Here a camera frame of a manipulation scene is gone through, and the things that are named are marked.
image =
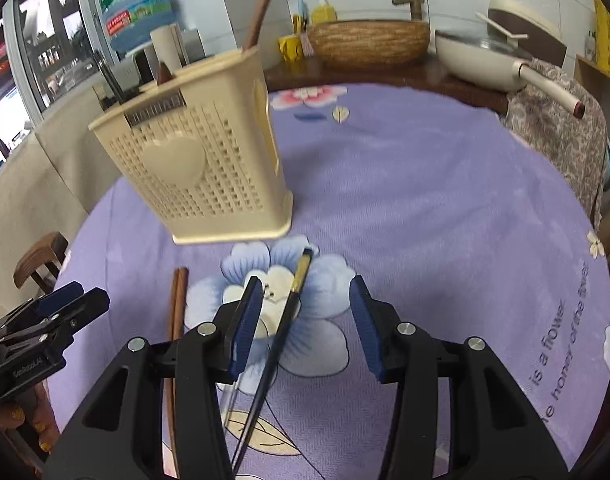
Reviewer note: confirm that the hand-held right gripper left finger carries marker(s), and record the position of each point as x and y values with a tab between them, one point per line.
247	325

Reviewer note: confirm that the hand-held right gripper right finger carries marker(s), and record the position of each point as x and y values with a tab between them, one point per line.
367	325

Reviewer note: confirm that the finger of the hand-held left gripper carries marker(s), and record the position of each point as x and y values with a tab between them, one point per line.
87	305
60	295

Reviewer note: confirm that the brown wooden chopstick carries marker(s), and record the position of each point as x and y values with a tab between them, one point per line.
264	5
176	300
183	300

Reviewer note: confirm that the cream plastic utensil holder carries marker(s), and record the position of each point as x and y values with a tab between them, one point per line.
200	180

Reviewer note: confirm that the person's left hand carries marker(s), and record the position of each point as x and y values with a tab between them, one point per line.
30	410

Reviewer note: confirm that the dark wooden chair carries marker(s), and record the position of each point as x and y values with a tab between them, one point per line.
37	255

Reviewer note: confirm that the purple floral tablecloth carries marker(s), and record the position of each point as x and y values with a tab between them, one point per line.
435	235

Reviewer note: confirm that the sliding glass window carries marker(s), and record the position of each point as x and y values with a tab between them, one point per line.
35	60

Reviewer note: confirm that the dark wooden counter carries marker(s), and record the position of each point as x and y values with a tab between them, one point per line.
385	77

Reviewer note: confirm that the floral chair cover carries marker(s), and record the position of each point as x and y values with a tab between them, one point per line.
555	125

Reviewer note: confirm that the cream frying pan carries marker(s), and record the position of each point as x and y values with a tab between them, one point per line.
470	67

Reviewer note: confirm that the yellow cup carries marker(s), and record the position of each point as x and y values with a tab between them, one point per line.
289	49

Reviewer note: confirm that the grey water dispenser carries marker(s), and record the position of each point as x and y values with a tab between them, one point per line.
194	45

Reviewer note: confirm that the blue water bottle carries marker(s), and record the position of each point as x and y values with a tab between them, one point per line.
135	0

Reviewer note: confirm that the glass pan lid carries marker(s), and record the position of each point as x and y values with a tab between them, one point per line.
485	42

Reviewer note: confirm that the yellow soap pump bottle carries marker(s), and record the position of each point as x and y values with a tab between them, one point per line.
325	12

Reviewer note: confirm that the white rice paddle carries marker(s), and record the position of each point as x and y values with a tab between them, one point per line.
516	35

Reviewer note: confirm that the bronze faucet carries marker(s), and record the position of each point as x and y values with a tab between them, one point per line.
413	2

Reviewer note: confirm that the light wooden shelf unit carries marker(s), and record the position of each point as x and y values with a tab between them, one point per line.
592	75

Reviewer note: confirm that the small white bottle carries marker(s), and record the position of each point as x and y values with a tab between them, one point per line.
590	47

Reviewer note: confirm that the beige wall cover cloth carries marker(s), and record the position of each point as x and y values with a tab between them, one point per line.
35	185

